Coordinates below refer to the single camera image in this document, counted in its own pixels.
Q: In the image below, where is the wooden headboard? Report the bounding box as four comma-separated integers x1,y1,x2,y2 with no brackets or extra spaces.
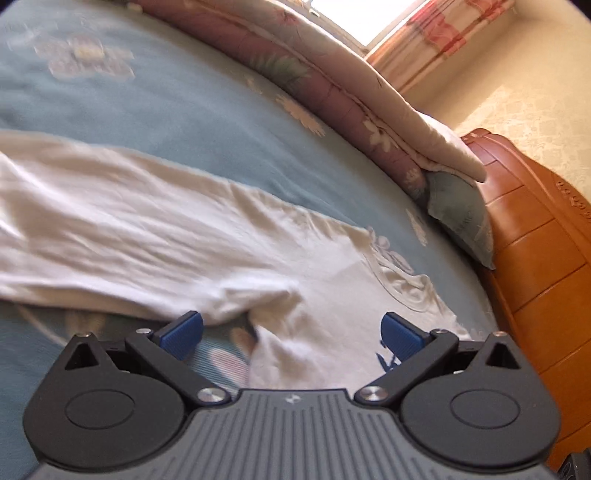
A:
459,128,591,472

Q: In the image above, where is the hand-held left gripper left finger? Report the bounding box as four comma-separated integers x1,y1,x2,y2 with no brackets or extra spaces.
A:
55,310,232,409

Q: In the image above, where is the pink curtain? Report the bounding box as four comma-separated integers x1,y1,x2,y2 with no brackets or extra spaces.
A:
365,0,516,93

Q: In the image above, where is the white printed long-sleeve shirt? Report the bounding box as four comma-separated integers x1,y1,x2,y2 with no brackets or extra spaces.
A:
0,129,476,393

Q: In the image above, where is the green pillow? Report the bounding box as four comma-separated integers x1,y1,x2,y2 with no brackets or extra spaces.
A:
425,171,498,271

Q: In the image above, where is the pink floral folded quilt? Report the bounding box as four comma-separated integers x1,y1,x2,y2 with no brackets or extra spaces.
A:
129,0,488,204

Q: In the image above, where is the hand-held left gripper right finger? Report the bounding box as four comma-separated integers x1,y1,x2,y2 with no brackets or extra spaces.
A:
353,311,530,409

